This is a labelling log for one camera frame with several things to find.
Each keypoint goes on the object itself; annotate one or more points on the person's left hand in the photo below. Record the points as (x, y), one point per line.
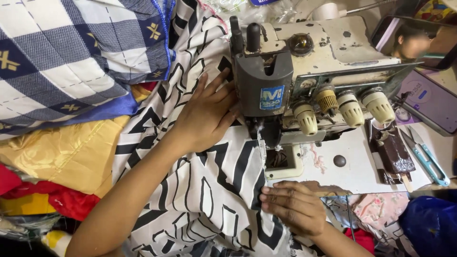
(200, 117)

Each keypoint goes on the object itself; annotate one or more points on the person's right hand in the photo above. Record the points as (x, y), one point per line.
(300, 210)

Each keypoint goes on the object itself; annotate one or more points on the black and white patterned fabric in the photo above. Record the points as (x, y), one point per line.
(210, 192)

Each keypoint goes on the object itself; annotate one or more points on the dark round table knob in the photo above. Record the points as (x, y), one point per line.
(339, 161)

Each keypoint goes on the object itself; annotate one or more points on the small red cloth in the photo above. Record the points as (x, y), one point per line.
(360, 240)

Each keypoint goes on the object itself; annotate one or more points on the pink floral fabric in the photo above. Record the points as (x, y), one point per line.
(378, 209)

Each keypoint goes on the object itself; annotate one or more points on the chocolate ice cream bar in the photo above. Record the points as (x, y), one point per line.
(392, 153)

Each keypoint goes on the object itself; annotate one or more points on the clear plastic bag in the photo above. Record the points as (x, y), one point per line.
(257, 10)

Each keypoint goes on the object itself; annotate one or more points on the blue plastic bag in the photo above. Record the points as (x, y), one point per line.
(432, 225)

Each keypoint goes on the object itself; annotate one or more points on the golden yellow satin fabric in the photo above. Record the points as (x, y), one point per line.
(68, 153)

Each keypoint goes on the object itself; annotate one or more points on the grey and cream overlock sewing machine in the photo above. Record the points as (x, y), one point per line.
(321, 53)

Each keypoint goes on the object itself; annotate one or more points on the blue and white checked quilt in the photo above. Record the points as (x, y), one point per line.
(71, 53)

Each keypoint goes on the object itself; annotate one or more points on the red fabric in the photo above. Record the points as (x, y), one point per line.
(68, 201)

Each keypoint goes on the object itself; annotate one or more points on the white thread cone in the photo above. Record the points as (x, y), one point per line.
(326, 11)

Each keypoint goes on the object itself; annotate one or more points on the smartphone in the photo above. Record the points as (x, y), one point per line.
(430, 101)

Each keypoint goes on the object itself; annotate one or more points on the yellow and white soft toy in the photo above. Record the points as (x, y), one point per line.
(57, 241)

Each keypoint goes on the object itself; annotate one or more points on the plain yellow fabric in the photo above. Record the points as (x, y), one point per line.
(25, 204)

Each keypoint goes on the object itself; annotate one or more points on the metal rod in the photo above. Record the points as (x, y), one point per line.
(371, 6)

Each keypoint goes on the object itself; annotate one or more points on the crumpled clear plastic wrap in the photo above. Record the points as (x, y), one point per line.
(25, 225)

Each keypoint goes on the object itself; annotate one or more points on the colourful printed packet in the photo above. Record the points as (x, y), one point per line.
(437, 10)

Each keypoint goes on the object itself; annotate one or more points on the mirror with dark frame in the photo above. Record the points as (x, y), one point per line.
(414, 42)

